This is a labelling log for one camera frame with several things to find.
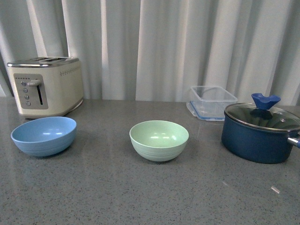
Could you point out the clear plastic storage container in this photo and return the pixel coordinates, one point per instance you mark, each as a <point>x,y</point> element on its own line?
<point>209,102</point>

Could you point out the blue bowl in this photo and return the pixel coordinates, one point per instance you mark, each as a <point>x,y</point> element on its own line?
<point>45,136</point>

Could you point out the dark blue cooking pot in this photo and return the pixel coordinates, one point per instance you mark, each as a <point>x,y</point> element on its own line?
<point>259,145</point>

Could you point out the white curtain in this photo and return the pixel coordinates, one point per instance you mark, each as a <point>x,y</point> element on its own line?
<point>157,49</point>

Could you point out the glass pot lid blue knob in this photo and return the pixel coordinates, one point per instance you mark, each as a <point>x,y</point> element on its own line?
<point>263,114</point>

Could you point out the green bowl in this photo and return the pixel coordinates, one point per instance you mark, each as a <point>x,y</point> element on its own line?
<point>158,140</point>

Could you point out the cream two-slot toaster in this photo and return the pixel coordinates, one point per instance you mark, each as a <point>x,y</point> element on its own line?
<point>46,86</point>

